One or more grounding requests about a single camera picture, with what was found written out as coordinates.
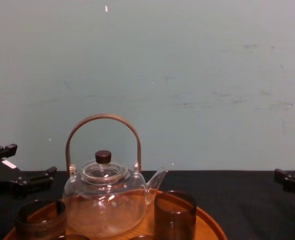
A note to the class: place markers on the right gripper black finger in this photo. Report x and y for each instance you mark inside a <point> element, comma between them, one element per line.
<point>293,185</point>

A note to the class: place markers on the brown glass cup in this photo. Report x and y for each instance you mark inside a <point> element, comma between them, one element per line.
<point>73,237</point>
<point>143,237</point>
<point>175,220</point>
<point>41,222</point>

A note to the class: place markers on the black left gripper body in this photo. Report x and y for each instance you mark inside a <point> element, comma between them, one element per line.
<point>0,175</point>

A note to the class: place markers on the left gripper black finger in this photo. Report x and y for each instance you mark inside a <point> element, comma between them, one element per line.
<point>40,178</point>
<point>7,150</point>

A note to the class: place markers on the black table cloth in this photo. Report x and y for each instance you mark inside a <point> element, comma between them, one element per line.
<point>237,195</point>

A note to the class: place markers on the glass lid with dark knob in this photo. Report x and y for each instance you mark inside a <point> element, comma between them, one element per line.
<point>103,157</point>

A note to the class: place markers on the round wooden tray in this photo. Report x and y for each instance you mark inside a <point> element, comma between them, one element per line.
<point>207,222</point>

